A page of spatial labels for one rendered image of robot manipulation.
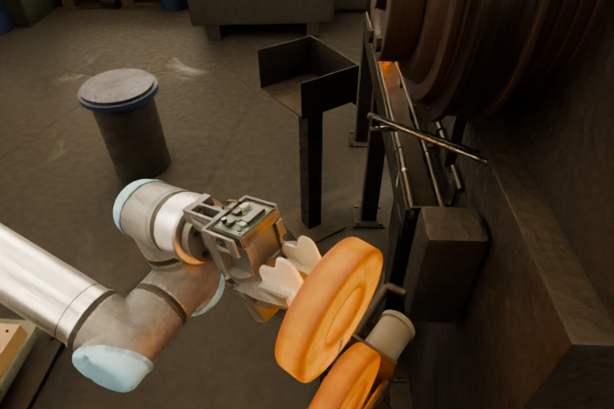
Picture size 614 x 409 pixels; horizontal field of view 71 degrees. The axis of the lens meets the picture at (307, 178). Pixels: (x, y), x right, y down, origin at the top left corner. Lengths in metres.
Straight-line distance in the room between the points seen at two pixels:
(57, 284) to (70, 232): 1.34
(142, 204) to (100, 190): 1.55
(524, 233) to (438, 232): 0.13
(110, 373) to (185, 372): 0.87
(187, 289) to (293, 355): 0.29
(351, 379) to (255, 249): 0.20
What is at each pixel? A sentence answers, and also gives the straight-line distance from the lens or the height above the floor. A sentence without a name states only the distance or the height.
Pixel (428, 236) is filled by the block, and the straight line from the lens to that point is 0.70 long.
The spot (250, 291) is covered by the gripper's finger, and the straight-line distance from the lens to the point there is 0.48.
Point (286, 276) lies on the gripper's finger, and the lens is 0.45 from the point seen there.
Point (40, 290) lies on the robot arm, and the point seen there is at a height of 0.82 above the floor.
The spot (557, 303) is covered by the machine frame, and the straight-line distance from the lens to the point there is 0.59.
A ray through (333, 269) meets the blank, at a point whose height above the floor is 0.98.
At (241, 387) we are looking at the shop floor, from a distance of 1.44.
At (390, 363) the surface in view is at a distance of 0.67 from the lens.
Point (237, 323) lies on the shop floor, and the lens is 1.54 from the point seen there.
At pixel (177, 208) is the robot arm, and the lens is 0.56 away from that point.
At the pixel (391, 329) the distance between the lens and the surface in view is 0.72.
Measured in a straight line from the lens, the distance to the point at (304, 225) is 1.77.
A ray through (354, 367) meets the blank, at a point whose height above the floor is 0.78.
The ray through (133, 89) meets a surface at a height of 0.43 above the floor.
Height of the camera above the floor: 1.31
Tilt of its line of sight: 41 degrees down
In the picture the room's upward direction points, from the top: 1 degrees counter-clockwise
